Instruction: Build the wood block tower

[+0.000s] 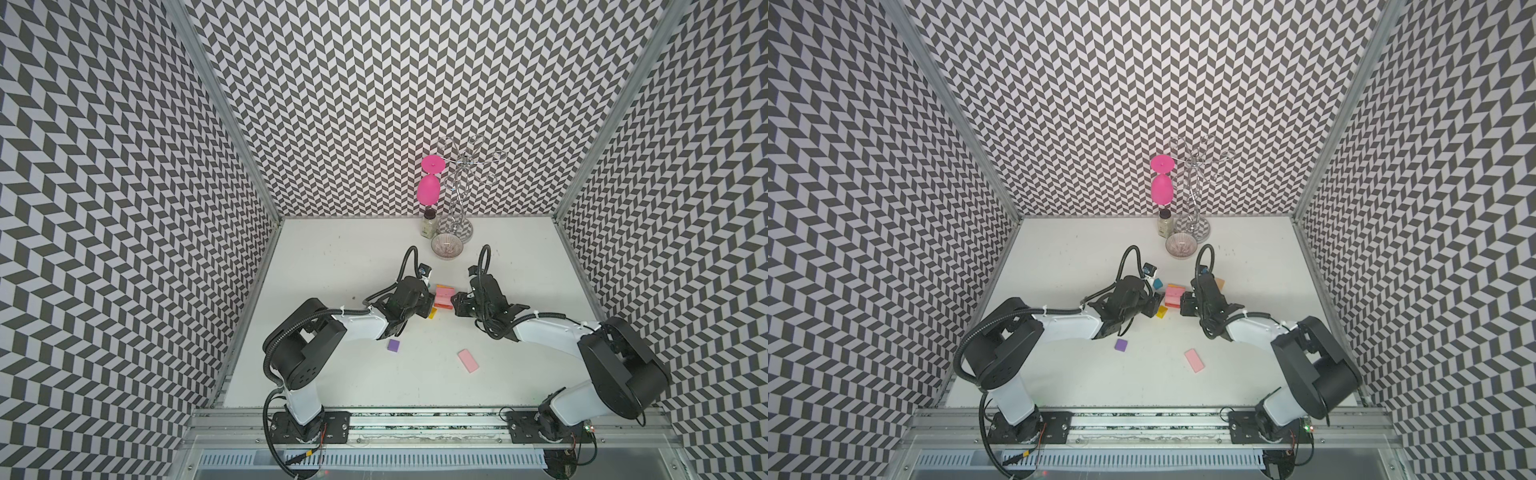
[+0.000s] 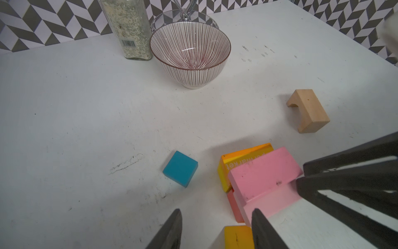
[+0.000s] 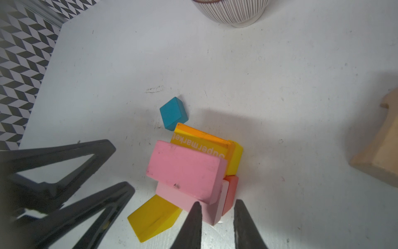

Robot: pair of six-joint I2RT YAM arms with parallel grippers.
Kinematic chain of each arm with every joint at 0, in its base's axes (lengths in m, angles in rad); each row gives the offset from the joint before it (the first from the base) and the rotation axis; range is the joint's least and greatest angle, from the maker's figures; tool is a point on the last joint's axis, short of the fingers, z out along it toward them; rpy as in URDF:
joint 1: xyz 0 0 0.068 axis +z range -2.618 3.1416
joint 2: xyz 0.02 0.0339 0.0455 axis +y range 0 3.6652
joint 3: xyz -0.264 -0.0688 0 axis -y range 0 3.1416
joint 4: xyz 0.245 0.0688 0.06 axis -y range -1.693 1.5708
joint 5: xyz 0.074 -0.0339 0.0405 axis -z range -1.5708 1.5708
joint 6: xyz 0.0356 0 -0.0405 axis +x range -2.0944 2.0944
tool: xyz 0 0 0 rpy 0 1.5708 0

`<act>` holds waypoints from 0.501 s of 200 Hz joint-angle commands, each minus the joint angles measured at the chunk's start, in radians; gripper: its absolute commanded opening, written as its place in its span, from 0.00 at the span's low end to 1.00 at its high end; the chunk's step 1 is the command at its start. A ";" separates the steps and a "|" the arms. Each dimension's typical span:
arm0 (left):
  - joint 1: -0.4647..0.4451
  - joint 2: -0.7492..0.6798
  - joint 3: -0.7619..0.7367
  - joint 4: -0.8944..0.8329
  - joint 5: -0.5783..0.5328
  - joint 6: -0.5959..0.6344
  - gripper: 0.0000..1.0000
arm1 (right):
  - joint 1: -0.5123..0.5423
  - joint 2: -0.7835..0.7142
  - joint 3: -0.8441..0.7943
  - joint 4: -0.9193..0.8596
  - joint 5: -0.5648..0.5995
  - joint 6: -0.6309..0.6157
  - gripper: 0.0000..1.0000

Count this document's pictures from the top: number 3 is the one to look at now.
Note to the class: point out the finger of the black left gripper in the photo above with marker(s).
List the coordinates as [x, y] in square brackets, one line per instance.
[48, 197]
[44, 232]

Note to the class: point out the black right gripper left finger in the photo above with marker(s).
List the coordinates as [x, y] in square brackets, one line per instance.
[190, 234]

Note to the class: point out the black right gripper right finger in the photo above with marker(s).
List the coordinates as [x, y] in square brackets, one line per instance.
[246, 235]

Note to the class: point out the pink half-round wood block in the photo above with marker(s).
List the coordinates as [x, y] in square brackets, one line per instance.
[211, 213]

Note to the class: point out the red arch wood block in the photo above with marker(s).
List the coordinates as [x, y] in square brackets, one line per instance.
[233, 182]

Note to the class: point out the pink rectangular wood block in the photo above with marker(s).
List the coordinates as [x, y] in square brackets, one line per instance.
[192, 172]

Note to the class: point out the orange wood block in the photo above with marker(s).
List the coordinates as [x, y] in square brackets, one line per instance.
[192, 138]

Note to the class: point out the teal wood cube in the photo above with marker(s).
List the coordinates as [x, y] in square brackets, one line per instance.
[172, 113]

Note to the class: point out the natural wood block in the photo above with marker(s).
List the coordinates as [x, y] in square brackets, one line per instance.
[380, 158]

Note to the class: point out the yellow triangular wood block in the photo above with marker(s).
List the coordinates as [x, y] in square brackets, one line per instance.
[153, 217]

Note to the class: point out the striped ceramic bowl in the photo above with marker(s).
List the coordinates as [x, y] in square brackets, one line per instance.
[237, 13]

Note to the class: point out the left corner metal post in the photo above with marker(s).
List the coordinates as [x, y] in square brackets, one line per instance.
[44, 11]

